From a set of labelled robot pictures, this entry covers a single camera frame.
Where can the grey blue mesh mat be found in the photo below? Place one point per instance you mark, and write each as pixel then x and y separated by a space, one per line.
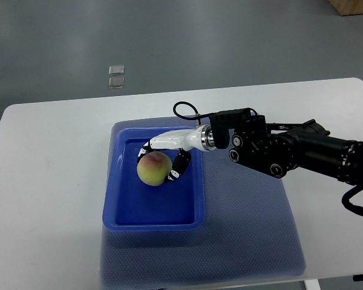
pixel 248 232

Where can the blue plastic tray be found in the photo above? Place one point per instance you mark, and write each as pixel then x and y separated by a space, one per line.
pixel 131 205

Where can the green red peach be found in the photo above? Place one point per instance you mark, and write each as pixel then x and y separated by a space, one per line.
pixel 153 168

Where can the upper floor socket plate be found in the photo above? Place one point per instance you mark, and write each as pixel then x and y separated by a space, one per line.
pixel 115 70

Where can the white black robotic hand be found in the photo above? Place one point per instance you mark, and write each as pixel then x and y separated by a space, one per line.
pixel 177 144

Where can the wooden box corner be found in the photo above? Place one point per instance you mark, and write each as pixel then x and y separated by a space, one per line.
pixel 348 7

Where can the white table leg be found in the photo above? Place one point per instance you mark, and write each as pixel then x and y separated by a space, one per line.
pixel 312 284

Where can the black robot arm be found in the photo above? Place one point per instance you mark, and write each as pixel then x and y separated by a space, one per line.
pixel 276 148

